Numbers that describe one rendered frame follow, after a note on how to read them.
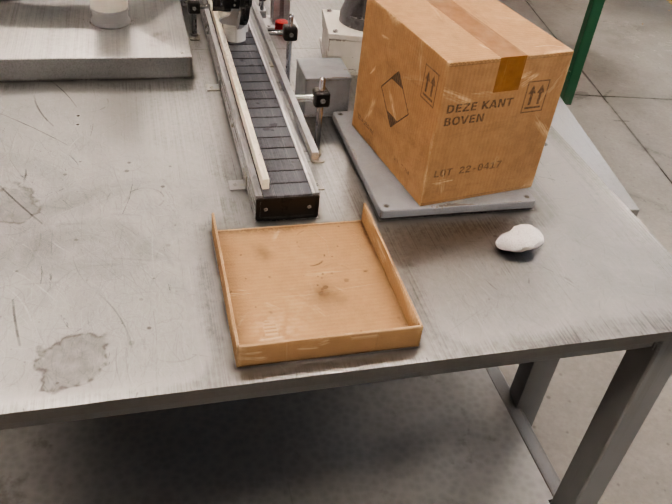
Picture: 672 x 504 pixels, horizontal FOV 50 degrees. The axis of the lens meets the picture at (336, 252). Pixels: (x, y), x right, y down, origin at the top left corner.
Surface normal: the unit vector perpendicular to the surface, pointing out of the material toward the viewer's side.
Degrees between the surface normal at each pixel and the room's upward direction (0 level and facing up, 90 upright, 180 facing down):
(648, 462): 0
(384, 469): 4
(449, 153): 90
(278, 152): 0
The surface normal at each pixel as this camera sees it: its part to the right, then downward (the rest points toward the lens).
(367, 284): 0.09, -0.78
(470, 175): 0.39, 0.61
